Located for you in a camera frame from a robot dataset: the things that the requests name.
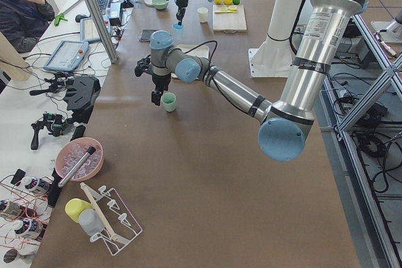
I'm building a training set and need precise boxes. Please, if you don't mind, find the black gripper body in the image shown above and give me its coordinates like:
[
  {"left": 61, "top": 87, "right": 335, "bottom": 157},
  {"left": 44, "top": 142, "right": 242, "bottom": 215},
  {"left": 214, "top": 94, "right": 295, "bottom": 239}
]
[
  {"left": 134, "top": 55, "right": 171, "bottom": 94},
  {"left": 165, "top": 0, "right": 192, "bottom": 14}
]

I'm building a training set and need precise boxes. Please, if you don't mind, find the green plastic cup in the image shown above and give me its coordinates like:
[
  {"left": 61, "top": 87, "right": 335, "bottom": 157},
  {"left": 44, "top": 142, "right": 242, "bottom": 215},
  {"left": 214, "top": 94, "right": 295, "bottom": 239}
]
[{"left": 161, "top": 92, "right": 177, "bottom": 112}]

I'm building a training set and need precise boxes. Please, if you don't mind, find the blue plastic cup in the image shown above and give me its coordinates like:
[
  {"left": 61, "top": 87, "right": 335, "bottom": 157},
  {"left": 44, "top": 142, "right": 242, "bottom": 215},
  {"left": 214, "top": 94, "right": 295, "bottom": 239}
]
[{"left": 172, "top": 23, "right": 184, "bottom": 40}]

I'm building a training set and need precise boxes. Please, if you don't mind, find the cream yellow plastic cup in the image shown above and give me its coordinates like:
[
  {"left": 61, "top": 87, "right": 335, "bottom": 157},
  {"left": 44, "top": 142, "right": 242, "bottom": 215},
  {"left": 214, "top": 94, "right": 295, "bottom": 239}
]
[{"left": 197, "top": 7, "right": 209, "bottom": 23}]

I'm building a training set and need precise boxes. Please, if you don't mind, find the cream rabbit tray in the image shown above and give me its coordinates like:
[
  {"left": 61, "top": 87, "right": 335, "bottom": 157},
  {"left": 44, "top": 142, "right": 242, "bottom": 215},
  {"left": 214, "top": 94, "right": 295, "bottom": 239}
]
[{"left": 172, "top": 45, "right": 209, "bottom": 83}]

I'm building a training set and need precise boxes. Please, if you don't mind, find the light green bowl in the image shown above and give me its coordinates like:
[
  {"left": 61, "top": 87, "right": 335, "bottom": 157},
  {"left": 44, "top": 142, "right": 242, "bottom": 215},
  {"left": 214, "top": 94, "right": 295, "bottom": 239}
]
[{"left": 152, "top": 0, "right": 169, "bottom": 10}]

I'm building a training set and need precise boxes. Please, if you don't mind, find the grey folded cloth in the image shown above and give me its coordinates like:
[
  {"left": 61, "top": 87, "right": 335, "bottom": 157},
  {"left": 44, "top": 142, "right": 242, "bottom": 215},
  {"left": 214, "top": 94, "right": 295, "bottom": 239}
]
[{"left": 139, "top": 29, "right": 157, "bottom": 42}]

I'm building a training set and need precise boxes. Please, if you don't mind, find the yellow plastic knife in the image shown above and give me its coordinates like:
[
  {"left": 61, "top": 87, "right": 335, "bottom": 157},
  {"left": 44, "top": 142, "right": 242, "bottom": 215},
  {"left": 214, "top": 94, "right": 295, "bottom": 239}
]
[{"left": 214, "top": 10, "right": 237, "bottom": 14}]

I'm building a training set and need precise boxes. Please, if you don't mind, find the bamboo cutting board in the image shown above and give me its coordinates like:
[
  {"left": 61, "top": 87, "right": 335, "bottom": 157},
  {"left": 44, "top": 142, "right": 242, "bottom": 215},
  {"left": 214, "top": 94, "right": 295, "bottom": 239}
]
[{"left": 213, "top": 5, "right": 247, "bottom": 33}]

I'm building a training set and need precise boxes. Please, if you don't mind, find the steel scoop in pink bowl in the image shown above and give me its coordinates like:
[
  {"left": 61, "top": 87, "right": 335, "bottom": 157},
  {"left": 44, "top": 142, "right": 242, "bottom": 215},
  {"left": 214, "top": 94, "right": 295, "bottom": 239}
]
[{"left": 58, "top": 146, "right": 96, "bottom": 188}]

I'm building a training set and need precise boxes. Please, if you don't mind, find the blue teach pendant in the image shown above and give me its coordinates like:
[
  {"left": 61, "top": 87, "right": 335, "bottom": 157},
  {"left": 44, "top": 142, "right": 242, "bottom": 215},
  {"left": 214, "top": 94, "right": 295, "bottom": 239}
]
[
  {"left": 43, "top": 40, "right": 89, "bottom": 72},
  {"left": 80, "top": 15, "right": 112, "bottom": 43}
]

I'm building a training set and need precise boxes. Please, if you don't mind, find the pink bowl of ice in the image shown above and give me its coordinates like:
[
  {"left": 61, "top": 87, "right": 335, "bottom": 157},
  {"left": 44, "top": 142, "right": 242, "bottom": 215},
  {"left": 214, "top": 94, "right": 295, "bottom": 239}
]
[{"left": 55, "top": 137, "right": 105, "bottom": 183}]

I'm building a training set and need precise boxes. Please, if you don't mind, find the yellow cup on rack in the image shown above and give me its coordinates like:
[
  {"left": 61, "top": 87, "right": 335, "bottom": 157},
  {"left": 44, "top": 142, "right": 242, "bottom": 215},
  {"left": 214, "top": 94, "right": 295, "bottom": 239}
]
[{"left": 65, "top": 198, "right": 92, "bottom": 223}]

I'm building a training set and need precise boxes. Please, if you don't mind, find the grey cup on rack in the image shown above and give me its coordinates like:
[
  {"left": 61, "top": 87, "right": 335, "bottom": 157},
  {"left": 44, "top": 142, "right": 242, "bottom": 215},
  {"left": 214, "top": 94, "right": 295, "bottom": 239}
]
[{"left": 78, "top": 209, "right": 105, "bottom": 236}]

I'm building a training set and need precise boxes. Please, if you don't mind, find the seated person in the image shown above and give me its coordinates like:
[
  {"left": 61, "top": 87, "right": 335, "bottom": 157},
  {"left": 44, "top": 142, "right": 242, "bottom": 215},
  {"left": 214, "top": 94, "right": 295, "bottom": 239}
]
[{"left": 1, "top": 0, "right": 55, "bottom": 53}]

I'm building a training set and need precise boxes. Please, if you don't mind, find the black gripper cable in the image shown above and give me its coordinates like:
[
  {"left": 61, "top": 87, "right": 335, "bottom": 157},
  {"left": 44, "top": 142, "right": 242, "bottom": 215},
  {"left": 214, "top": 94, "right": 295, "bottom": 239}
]
[{"left": 168, "top": 40, "right": 227, "bottom": 99}]

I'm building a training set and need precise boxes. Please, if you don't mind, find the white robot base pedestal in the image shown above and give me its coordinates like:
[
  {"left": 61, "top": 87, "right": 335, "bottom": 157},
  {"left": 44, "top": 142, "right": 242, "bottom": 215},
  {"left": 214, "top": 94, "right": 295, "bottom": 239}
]
[{"left": 249, "top": 0, "right": 305, "bottom": 78}]

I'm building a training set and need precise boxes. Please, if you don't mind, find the aluminium frame post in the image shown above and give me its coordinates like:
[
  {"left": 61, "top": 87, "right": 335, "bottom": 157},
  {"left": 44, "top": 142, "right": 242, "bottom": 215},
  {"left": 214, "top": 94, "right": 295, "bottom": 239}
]
[{"left": 84, "top": 0, "right": 118, "bottom": 63}]

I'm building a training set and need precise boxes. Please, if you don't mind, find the white wire cup rack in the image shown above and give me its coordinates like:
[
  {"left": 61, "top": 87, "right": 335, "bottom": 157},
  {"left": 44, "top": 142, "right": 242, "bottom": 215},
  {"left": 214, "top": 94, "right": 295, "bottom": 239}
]
[{"left": 80, "top": 183, "right": 143, "bottom": 256}]

